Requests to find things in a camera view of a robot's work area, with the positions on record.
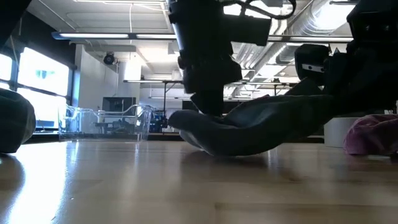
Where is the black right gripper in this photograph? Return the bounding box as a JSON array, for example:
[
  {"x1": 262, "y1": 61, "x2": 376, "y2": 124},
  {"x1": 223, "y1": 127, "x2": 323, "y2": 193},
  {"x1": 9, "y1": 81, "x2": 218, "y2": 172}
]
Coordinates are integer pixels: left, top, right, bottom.
[{"x1": 285, "y1": 40, "x2": 398, "y2": 116}]

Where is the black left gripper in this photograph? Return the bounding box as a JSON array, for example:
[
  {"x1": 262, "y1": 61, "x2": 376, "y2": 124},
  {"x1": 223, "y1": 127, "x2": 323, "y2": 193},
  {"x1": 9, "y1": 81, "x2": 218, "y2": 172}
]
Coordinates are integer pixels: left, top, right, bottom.
[{"x1": 177, "y1": 46, "x2": 243, "y2": 116}]

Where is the dark green baseball cap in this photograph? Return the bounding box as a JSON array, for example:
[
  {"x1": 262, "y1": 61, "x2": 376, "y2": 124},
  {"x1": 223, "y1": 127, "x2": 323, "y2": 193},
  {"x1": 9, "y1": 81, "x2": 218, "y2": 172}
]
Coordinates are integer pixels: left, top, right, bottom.
[
  {"x1": 0, "y1": 88, "x2": 37, "y2": 154},
  {"x1": 169, "y1": 94, "x2": 338, "y2": 157}
]

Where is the maroon baseball cap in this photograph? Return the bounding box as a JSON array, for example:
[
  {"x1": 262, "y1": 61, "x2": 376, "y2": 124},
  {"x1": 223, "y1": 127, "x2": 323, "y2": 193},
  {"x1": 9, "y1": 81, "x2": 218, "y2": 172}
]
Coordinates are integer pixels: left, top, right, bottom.
[{"x1": 343, "y1": 114, "x2": 398, "y2": 157}]

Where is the black-framed background table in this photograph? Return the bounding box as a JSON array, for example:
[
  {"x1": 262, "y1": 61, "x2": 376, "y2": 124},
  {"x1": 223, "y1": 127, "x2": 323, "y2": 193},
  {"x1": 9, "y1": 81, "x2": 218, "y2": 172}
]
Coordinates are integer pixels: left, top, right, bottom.
[{"x1": 123, "y1": 79, "x2": 299, "y2": 118}]

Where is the black computer monitor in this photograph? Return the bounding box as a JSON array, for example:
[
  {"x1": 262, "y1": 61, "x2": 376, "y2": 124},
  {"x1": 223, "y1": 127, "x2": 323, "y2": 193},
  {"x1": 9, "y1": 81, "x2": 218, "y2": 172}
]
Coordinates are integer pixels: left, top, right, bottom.
[{"x1": 101, "y1": 96, "x2": 137, "y2": 112}]

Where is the clear plastic bin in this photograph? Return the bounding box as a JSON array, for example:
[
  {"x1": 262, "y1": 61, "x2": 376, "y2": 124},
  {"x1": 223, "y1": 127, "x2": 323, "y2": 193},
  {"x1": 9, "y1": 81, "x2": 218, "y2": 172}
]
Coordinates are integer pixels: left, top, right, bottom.
[{"x1": 58, "y1": 104, "x2": 154, "y2": 142}]

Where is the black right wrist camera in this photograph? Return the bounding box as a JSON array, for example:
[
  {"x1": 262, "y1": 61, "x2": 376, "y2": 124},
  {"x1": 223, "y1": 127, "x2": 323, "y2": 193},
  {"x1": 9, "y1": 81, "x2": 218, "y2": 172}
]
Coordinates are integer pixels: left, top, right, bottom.
[{"x1": 294, "y1": 43, "x2": 331, "y2": 85}]

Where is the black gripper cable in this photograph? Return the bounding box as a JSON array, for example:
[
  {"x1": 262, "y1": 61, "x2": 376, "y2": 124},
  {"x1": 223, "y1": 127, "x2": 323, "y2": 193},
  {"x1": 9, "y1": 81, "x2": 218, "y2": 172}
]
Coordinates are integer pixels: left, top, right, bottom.
[{"x1": 223, "y1": 0, "x2": 297, "y2": 20}]

